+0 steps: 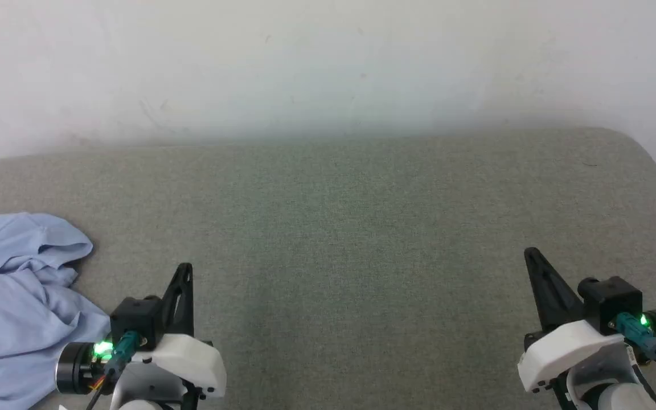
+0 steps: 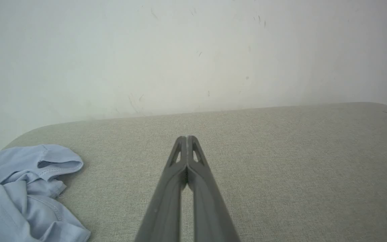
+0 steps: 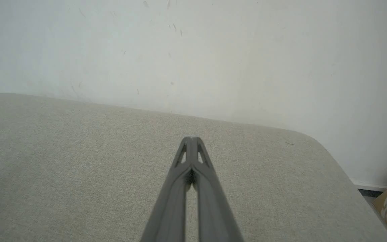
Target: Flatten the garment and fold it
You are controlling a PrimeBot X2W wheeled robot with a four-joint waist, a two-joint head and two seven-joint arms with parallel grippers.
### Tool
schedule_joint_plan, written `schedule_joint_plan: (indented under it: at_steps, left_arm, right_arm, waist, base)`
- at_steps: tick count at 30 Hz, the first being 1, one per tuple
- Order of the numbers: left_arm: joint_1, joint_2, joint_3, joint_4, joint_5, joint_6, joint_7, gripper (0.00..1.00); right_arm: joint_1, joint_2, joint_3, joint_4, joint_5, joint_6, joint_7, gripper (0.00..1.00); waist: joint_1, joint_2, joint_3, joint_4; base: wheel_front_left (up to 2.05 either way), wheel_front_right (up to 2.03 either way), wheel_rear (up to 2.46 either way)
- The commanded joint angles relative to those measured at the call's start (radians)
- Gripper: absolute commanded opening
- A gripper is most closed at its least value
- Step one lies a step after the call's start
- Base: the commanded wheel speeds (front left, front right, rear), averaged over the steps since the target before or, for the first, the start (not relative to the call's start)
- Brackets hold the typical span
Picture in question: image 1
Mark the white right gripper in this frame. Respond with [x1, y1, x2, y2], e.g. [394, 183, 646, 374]
[517, 247, 628, 394]

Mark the left camera cable teal plug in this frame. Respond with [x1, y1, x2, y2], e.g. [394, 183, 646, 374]
[86, 332, 142, 410]

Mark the grey-green fabric sofa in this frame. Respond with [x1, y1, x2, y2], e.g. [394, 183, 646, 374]
[0, 126, 656, 410]

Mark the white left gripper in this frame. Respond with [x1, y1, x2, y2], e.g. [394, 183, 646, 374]
[129, 262, 228, 399]

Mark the light blue and white garment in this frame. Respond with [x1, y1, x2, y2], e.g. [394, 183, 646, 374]
[0, 213, 111, 410]

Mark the thin black right gripper cable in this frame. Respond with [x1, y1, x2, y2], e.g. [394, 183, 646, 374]
[627, 363, 656, 410]

